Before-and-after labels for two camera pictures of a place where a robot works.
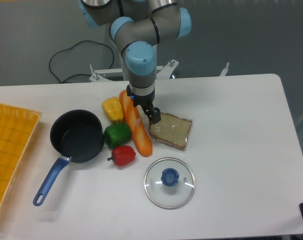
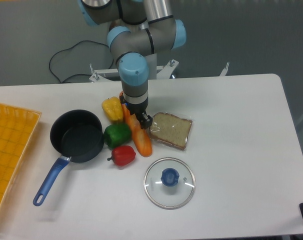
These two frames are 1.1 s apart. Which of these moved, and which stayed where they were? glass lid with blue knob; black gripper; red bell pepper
Moved: black gripper
Stayed: glass lid with blue knob; red bell pepper
